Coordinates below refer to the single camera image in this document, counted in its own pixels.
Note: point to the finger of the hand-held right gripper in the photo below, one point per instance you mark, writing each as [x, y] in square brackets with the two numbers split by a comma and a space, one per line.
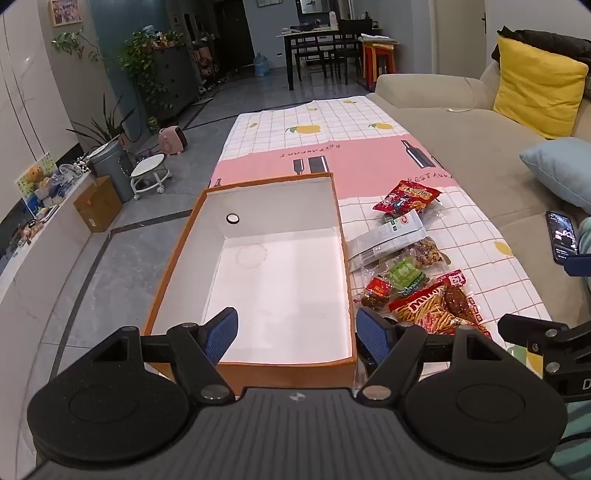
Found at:
[531, 327]
[579, 266]

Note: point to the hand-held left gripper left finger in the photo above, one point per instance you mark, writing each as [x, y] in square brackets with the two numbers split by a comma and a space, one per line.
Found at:
[221, 334]

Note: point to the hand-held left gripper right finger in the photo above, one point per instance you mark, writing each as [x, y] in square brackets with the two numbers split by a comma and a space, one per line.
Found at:
[375, 337]

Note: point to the small red snack packet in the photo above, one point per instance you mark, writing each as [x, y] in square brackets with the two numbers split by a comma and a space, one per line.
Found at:
[376, 290]

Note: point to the crispy sticks snack packet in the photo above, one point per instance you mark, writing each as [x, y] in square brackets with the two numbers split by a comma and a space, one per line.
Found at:
[420, 314]

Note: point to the green snack packet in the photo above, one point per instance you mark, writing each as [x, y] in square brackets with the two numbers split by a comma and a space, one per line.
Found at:
[401, 274]

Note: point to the red packet with brown drumstick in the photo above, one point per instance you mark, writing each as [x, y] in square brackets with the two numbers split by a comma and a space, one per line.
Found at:
[455, 297]

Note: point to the orange storage box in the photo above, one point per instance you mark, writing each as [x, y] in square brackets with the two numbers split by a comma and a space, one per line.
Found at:
[277, 258]

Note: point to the mixed nuts packet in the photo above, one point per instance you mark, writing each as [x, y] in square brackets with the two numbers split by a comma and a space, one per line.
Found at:
[425, 251]

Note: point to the white snack packet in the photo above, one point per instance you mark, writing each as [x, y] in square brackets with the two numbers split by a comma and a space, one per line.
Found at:
[383, 237]

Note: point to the smartphone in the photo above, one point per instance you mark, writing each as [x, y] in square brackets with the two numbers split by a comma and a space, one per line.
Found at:
[561, 235]

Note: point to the light blue cushion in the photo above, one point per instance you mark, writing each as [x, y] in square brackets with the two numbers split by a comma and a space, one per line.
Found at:
[561, 168]

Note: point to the beige sofa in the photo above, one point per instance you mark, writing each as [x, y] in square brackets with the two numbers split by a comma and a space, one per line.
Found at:
[485, 152]

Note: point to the white rolling stool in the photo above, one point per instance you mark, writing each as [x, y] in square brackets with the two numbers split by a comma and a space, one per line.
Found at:
[148, 170]

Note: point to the brown cardboard box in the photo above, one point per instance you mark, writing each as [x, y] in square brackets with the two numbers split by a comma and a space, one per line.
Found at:
[98, 203]

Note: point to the yellow cushion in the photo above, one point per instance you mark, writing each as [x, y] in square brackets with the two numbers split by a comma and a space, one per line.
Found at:
[535, 87]

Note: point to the white TV stand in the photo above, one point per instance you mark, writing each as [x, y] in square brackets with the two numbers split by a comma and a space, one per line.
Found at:
[55, 240]

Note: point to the printed checked tablecloth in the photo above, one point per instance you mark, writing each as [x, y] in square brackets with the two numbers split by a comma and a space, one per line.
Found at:
[369, 138]

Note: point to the grey plant pot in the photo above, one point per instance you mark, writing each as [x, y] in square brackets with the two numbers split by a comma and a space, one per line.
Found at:
[111, 168]

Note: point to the pink heater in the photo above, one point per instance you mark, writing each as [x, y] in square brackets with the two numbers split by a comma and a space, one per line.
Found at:
[171, 141]

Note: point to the small potted plant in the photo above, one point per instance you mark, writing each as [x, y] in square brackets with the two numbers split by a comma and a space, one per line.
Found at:
[153, 124]

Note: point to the dark blanket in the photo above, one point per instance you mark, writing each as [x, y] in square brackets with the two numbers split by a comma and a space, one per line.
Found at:
[554, 41]

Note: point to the spiky leaf plant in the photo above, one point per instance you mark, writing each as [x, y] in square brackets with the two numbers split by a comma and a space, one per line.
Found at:
[106, 124]

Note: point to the teddy bear photo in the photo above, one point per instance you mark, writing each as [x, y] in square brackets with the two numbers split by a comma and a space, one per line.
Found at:
[34, 177]

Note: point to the dark grey cabinet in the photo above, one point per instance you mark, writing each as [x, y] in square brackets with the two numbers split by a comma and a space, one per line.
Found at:
[178, 78]

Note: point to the shoe rack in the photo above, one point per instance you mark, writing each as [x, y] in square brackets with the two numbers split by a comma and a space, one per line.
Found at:
[205, 62]

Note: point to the blue water jug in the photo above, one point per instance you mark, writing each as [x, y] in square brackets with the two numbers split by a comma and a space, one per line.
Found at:
[262, 64]

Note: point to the orange stool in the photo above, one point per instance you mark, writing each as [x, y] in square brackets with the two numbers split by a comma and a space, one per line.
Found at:
[378, 57]

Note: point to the dark cabinet with plants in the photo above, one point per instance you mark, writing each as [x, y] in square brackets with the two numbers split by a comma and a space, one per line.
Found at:
[138, 64]

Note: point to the black dining chair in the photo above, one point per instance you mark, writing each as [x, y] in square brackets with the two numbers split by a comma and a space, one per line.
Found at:
[311, 55]
[351, 50]

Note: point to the dark dining table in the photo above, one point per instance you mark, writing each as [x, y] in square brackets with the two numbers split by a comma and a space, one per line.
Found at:
[323, 37]

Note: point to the white bottle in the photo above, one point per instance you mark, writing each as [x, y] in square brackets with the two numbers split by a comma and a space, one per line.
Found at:
[332, 18]

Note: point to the hanging vine plant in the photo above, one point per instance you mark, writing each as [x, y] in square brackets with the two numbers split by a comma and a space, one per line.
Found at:
[74, 44]

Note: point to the framed wall photo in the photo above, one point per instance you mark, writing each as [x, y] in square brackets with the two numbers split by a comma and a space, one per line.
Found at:
[65, 11]

